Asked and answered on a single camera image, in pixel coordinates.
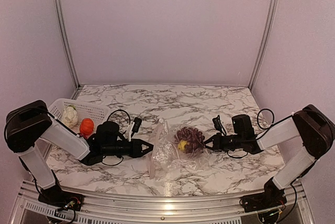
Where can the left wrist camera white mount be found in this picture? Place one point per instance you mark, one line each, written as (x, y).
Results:
(133, 128)

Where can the orange fake carrot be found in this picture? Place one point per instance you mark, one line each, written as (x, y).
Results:
(86, 126)

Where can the peach fake fruit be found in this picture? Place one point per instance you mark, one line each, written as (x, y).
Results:
(182, 145)

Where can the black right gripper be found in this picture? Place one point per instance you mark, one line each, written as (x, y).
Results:
(216, 143)

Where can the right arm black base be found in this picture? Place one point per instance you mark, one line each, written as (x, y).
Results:
(272, 196)

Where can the aluminium front rail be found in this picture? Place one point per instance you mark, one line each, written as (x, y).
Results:
(113, 208)

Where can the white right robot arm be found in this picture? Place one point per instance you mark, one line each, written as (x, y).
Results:
(310, 125)

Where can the aluminium corner post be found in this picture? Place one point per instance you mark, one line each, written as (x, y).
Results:
(66, 44)
(263, 44)

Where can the right aluminium corner post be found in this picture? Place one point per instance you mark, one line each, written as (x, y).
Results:
(263, 44)

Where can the white perforated plastic basket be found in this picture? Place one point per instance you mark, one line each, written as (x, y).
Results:
(97, 113)

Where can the red fake pepper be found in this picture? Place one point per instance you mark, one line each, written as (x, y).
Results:
(85, 135)

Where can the clear zip top bag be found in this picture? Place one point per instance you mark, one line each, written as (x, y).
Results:
(166, 158)

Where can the left aluminium corner post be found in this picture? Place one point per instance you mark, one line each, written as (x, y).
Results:
(66, 44)

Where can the purple fake grapes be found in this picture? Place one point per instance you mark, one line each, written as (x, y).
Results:
(193, 136)

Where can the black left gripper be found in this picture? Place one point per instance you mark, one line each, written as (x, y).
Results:
(136, 150)

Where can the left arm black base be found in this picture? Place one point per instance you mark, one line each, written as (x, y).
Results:
(56, 196)

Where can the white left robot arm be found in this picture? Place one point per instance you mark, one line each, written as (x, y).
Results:
(34, 121)

